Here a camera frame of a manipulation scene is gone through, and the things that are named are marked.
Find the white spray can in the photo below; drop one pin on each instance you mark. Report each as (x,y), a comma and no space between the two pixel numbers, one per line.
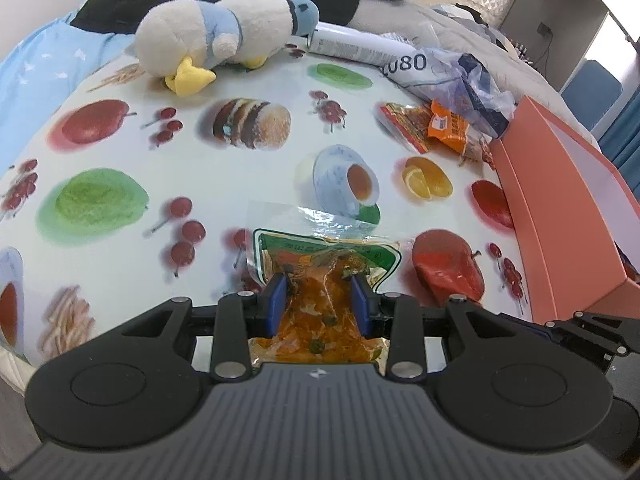
(350,42)

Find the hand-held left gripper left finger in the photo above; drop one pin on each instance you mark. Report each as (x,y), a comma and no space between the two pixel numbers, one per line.
(276,305)

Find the pile of clothes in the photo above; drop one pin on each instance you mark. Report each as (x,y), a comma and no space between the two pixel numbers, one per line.
(470,15)

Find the blue chair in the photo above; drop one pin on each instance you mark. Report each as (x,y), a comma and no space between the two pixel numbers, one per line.
(595,90)

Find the orange snack packet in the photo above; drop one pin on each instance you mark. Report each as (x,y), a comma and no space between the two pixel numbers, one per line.
(450,127)

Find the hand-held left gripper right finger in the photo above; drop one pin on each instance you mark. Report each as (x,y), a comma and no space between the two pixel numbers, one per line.
(360,305)

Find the red clear snack packet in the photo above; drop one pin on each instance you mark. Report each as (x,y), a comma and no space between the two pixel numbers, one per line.
(405,122)

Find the pink cardboard box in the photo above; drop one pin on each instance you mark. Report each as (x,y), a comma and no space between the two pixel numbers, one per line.
(540,200)

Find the clear orange food packet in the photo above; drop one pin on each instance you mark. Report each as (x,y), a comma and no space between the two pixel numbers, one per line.
(320,300)

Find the fruit printed tablecloth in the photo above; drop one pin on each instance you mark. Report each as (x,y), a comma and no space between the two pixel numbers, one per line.
(150,170)

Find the printed clear plastic bag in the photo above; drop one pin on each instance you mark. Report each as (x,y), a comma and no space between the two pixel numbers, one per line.
(475,85)

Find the blue curtain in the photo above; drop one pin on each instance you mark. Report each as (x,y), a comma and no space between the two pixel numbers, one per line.
(625,135)

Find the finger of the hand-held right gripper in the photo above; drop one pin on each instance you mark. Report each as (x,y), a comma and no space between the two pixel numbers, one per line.
(590,332)

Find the white and blue plush duck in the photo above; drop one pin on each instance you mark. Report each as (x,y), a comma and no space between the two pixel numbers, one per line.
(200,30)

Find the black wall outlet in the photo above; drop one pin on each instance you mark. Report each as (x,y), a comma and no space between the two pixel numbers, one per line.
(544,30)

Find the row of small bottles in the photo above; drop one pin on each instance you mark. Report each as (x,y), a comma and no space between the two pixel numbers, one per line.
(523,52)

